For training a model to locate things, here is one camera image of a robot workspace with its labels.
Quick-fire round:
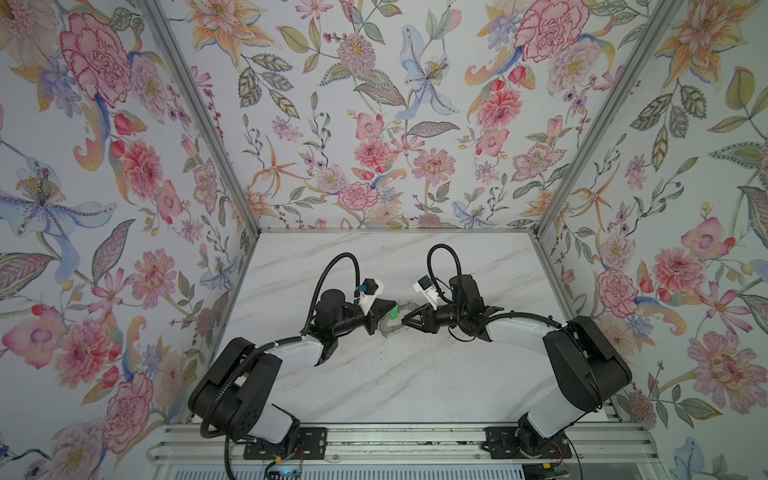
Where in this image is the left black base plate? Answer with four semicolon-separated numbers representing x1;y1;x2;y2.
243;427;328;461

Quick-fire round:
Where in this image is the left aluminium corner post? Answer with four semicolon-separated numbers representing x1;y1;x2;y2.
134;0;262;236

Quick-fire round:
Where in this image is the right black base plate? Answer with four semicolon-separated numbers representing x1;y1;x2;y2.
480;426;573;461

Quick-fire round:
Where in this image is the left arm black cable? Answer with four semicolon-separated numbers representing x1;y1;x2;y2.
299;252;362;337

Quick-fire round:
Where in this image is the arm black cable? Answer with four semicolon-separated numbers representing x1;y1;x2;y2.
425;243;466;301
299;252;362;337

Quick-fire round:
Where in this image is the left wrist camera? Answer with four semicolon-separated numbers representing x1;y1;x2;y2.
355;278;384;315

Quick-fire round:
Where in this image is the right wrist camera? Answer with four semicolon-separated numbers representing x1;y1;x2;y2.
413;275;441;309

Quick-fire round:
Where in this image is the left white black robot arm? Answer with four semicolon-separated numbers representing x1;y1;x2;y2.
188;289;398;444

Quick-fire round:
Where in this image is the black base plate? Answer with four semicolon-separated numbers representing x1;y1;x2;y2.
480;426;573;461
243;427;328;461

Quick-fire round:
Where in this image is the aluminium mounting rail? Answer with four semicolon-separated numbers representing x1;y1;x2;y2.
147;422;659;467

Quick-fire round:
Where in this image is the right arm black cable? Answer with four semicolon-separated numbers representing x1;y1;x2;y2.
425;243;466;301

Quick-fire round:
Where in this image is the right aluminium corner post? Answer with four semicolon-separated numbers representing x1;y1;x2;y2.
531;1;678;240

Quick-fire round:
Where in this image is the aluminium corner post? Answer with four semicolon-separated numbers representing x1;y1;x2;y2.
134;0;262;236
531;1;678;240

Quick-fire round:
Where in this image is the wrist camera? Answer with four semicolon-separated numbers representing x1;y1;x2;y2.
355;278;384;315
413;275;441;309

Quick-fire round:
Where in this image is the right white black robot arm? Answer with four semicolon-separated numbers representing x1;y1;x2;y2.
403;275;632;458

